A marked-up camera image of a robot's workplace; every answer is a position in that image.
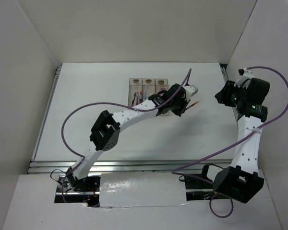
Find red black pen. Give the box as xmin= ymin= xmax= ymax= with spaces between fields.
xmin=185 ymin=101 xmax=200 ymax=111

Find red white pen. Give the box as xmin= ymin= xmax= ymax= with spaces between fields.
xmin=136 ymin=92 xmax=140 ymax=105

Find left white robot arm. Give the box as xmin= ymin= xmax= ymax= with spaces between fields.
xmin=66 ymin=84 xmax=198 ymax=191

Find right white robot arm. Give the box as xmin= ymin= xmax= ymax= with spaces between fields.
xmin=200 ymin=77 xmax=270 ymax=204

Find right clear plastic container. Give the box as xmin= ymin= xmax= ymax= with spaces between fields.
xmin=155 ymin=79 xmax=168 ymax=93

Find clear plastic container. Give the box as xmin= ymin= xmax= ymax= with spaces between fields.
xmin=128 ymin=78 xmax=143 ymax=107
xmin=142 ymin=79 xmax=156 ymax=101
xmin=155 ymin=79 xmax=168 ymax=93

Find middle clear plastic container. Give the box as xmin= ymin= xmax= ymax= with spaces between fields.
xmin=142 ymin=79 xmax=156 ymax=101

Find left clear plastic container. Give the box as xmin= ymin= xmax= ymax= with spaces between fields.
xmin=128 ymin=78 xmax=143 ymax=107

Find white cover plate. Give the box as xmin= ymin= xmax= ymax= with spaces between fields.
xmin=99 ymin=172 xmax=188 ymax=207

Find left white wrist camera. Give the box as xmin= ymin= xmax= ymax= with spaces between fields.
xmin=183 ymin=85 xmax=198 ymax=101

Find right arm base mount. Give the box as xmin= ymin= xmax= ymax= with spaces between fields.
xmin=179 ymin=163 xmax=224 ymax=190

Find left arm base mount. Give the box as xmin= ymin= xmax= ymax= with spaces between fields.
xmin=50 ymin=169 xmax=101 ymax=207

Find aluminium frame rail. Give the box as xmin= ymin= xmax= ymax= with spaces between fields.
xmin=28 ymin=63 xmax=238 ymax=173

